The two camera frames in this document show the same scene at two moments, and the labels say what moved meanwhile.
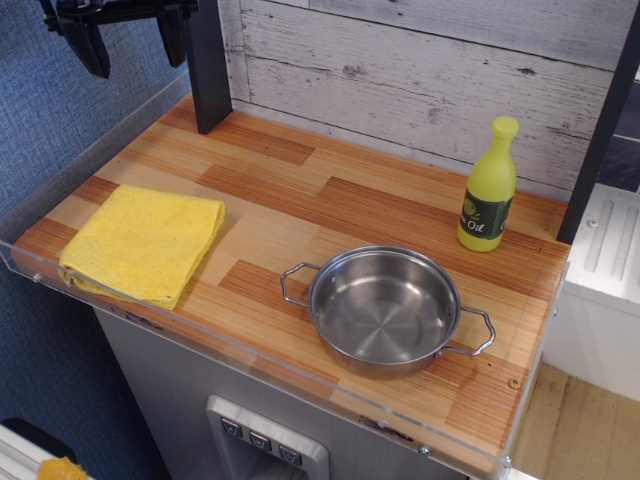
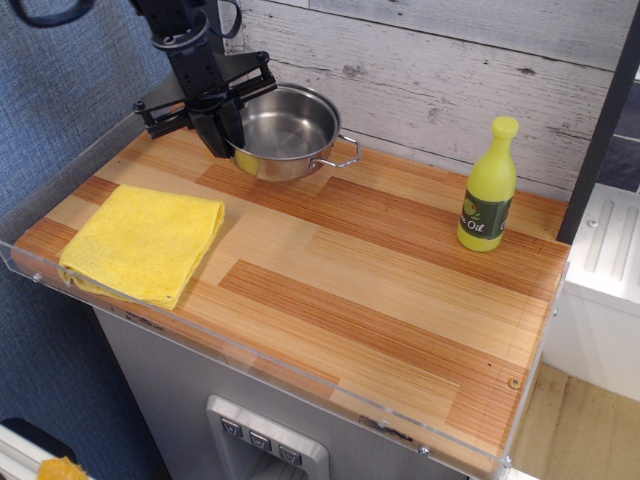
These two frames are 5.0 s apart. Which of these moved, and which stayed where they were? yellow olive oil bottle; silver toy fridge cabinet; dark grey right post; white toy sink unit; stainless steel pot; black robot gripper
Moved: black robot gripper; stainless steel pot
Stayed: dark grey right post; silver toy fridge cabinet; yellow olive oil bottle; white toy sink unit
